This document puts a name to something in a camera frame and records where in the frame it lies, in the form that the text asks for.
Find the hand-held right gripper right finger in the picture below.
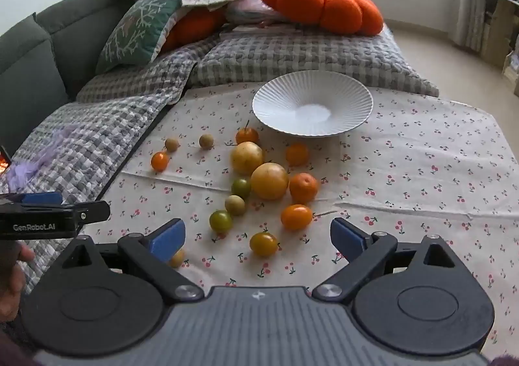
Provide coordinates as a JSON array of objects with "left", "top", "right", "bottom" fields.
[{"left": 311, "top": 217, "right": 465, "bottom": 304}]

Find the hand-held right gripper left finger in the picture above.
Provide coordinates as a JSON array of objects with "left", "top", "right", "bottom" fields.
[{"left": 61, "top": 218, "right": 205, "bottom": 304}]

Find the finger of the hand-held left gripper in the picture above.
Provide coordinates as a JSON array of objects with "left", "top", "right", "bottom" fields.
[
  {"left": 0, "top": 191, "right": 64, "bottom": 208},
  {"left": 75, "top": 200, "right": 111, "bottom": 226}
]

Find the orange cherry tomato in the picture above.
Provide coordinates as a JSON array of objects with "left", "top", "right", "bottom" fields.
[
  {"left": 281, "top": 204, "right": 338, "bottom": 230},
  {"left": 151, "top": 151, "right": 170, "bottom": 172}
]

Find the green yellow cherry tomato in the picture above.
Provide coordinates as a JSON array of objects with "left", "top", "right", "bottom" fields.
[{"left": 209, "top": 210, "right": 233, "bottom": 234}]

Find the yellow passion fruit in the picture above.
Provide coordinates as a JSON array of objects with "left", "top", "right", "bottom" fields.
[
  {"left": 250, "top": 162, "right": 290, "bottom": 200},
  {"left": 231, "top": 141, "right": 264, "bottom": 175}
]

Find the small orange mandarin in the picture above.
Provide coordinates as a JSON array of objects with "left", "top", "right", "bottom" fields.
[{"left": 286, "top": 142, "right": 310, "bottom": 166}]

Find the orange tangerine with stem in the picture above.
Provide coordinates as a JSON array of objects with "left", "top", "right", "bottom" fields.
[{"left": 236, "top": 120, "right": 260, "bottom": 145}]

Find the white ribbed plate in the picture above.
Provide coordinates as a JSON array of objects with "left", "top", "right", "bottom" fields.
[{"left": 252, "top": 70, "right": 374, "bottom": 138}]

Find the person's left hand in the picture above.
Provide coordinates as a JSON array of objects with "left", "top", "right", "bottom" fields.
[{"left": 0, "top": 245, "right": 36, "bottom": 324}]

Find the purple fluffy yarn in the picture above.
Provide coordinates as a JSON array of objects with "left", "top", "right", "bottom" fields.
[{"left": 6, "top": 125, "right": 76, "bottom": 190}]

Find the grey white checked blanket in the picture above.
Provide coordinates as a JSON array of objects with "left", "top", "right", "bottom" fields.
[{"left": 0, "top": 52, "right": 199, "bottom": 296}]

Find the cherry print cloth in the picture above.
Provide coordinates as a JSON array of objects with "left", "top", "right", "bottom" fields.
[{"left": 24, "top": 82, "right": 519, "bottom": 350}]

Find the green branch pattern pillow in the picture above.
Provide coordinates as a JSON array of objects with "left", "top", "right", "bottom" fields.
[{"left": 96, "top": 0, "right": 191, "bottom": 75}]

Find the dark grey checked quilt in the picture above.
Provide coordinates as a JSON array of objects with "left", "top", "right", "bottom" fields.
[{"left": 190, "top": 21, "right": 441, "bottom": 98}]

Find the plain orange cushion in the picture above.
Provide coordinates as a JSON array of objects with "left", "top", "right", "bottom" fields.
[{"left": 160, "top": 7, "right": 228, "bottom": 54}]

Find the orange pumpkin cushion green stem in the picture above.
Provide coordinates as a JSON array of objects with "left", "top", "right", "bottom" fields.
[{"left": 260, "top": 0, "right": 384, "bottom": 36}]

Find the wooden shelf desk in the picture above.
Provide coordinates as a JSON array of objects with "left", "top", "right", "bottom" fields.
[{"left": 480, "top": 0, "right": 519, "bottom": 97}]

